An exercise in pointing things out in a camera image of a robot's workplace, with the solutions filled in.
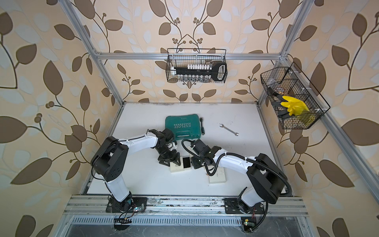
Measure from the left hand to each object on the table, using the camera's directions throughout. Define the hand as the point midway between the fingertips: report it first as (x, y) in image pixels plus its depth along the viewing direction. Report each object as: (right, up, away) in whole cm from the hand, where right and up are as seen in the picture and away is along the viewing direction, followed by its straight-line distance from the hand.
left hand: (174, 162), depth 86 cm
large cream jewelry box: (+25, -7, -5) cm, 26 cm away
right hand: (+12, 0, +1) cm, 12 cm away
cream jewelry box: (+6, -1, 0) cm, 7 cm away
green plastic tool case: (+6, +20, +15) cm, 25 cm away
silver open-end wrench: (+32, +20, +20) cm, 43 cm away
